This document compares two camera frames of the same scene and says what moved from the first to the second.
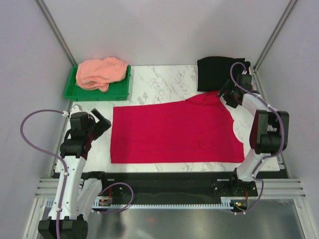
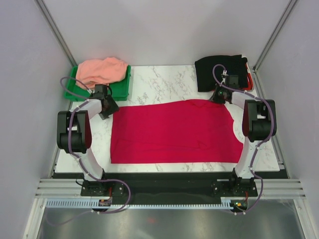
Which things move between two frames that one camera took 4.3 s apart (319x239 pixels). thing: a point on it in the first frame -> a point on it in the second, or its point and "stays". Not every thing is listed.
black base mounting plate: [173, 187] stays
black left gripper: [102, 125] -> [114, 108]
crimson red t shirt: [199, 129] stays
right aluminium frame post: [285, 16] stays
